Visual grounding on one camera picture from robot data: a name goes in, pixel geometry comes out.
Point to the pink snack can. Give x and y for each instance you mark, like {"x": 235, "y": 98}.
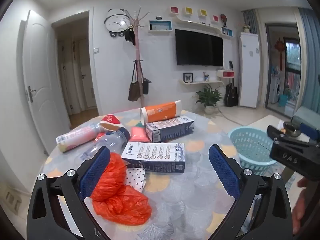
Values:
{"x": 77, "y": 136}

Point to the yellow wall cube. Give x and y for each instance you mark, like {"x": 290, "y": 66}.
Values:
{"x": 189, "y": 11}
{"x": 203, "y": 13}

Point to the white dotted cloth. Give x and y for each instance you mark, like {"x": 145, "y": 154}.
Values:
{"x": 135, "y": 180}

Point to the framed butterfly picture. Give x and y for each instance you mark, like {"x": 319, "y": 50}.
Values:
{"x": 187, "y": 77}

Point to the white standing air conditioner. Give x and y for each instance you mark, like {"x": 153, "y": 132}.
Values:
{"x": 248, "y": 70}

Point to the red wall cube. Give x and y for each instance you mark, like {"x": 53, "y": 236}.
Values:
{"x": 174, "y": 10}
{"x": 215, "y": 18}

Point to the grey patterned tablecloth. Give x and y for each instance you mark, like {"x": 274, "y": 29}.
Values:
{"x": 187, "y": 205}

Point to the pink coat rack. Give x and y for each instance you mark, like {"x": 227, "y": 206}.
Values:
{"x": 138, "y": 55}

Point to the blue lined wall box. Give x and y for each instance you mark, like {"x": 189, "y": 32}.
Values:
{"x": 160, "y": 26}

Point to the light blue sofa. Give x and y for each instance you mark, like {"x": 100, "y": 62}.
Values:
{"x": 301, "y": 112}

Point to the small green packet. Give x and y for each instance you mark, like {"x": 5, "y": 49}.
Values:
{"x": 138, "y": 124}

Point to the clear plastic bottle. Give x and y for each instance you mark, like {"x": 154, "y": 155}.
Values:
{"x": 110, "y": 142}

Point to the light blue plastic basket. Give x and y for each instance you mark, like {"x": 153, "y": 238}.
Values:
{"x": 250, "y": 150}

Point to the pink packet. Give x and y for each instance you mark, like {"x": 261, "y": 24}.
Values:
{"x": 140, "y": 135}

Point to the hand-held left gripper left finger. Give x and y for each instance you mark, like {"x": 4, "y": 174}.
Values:
{"x": 95, "y": 170}

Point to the black hat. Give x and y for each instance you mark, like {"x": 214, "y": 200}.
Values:
{"x": 129, "y": 36}

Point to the panda wall clock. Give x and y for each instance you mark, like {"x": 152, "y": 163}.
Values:
{"x": 116, "y": 22}

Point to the orange plastic bag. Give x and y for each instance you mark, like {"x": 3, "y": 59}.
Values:
{"x": 120, "y": 202}

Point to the potted green plant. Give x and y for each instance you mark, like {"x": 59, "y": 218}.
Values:
{"x": 208, "y": 97}

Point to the person's right hand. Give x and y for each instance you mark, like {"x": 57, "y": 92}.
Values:
{"x": 302, "y": 210}

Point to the red and white drawer box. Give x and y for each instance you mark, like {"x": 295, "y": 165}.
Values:
{"x": 225, "y": 73}

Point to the small black bag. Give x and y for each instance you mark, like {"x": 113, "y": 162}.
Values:
{"x": 146, "y": 86}

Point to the white washing machine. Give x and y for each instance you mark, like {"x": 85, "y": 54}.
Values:
{"x": 277, "y": 90}

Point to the red knot hanging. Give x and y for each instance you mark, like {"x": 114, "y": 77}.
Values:
{"x": 280, "y": 47}

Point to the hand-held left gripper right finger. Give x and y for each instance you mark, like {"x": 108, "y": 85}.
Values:
{"x": 225, "y": 170}

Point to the white door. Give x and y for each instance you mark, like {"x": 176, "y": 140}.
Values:
{"x": 42, "y": 80}

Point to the white wall socket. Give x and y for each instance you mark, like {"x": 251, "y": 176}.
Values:
{"x": 12, "y": 201}

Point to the small blue wall box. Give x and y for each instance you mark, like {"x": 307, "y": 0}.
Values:
{"x": 226, "y": 31}

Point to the brown handbag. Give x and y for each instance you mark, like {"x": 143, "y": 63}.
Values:
{"x": 135, "y": 92}

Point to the black wall television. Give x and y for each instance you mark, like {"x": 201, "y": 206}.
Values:
{"x": 198, "y": 47}

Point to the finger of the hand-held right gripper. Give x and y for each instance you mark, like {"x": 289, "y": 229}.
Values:
{"x": 308, "y": 131}
{"x": 275, "y": 132}

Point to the black guitar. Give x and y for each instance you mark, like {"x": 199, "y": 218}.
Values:
{"x": 230, "y": 95}

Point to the white curved wall shelf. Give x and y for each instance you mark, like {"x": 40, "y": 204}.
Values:
{"x": 200, "y": 82}

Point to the blue and white carton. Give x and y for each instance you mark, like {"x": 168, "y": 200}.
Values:
{"x": 167, "y": 130}
{"x": 155, "y": 155}

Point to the red round wall decoration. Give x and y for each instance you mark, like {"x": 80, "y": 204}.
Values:
{"x": 223, "y": 17}

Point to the orange and white canister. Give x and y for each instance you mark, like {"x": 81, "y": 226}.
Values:
{"x": 160, "y": 112}

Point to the white coffee table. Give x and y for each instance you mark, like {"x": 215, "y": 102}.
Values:
{"x": 265, "y": 122}

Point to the long white wall shelf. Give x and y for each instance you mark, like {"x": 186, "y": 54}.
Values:
{"x": 200, "y": 25}

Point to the pen holder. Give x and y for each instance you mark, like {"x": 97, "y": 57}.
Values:
{"x": 206, "y": 78}

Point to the blue curtain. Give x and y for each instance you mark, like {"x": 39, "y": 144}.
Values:
{"x": 250, "y": 21}
{"x": 311, "y": 55}

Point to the teal bin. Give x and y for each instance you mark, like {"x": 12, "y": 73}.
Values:
{"x": 283, "y": 100}

